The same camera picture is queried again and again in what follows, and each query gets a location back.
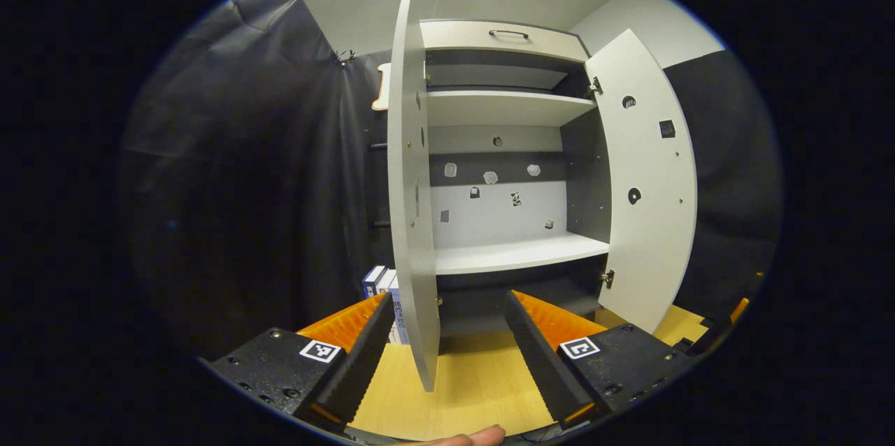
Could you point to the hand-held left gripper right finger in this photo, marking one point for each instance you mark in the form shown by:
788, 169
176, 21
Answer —
538, 355

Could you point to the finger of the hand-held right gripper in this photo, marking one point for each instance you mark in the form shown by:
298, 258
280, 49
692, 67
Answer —
713, 334

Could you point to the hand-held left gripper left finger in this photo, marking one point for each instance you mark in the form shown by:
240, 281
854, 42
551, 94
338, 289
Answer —
363, 355

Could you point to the grey cabinet door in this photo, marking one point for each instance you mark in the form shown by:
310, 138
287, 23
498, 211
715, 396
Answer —
409, 152
650, 222

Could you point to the grey double-door shoe cabinet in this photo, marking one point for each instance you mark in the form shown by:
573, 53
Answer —
496, 215

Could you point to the metal door hinge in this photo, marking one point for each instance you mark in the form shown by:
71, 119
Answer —
595, 87
607, 279

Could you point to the white cabinet shelf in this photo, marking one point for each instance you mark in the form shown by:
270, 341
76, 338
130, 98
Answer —
503, 109
517, 254

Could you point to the grey cabinet drawer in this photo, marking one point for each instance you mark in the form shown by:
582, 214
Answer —
475, 35

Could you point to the black backdrop cloth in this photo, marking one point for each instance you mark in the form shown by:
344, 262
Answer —
245, 187

